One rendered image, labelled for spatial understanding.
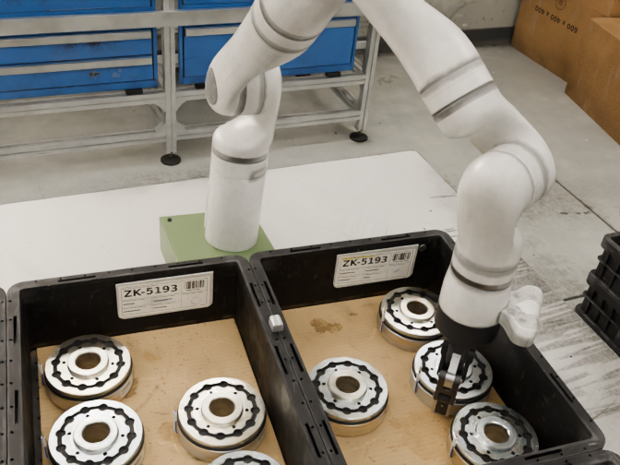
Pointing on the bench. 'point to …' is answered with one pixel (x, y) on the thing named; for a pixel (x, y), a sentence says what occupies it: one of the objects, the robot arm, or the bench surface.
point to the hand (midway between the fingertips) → (447, 389)
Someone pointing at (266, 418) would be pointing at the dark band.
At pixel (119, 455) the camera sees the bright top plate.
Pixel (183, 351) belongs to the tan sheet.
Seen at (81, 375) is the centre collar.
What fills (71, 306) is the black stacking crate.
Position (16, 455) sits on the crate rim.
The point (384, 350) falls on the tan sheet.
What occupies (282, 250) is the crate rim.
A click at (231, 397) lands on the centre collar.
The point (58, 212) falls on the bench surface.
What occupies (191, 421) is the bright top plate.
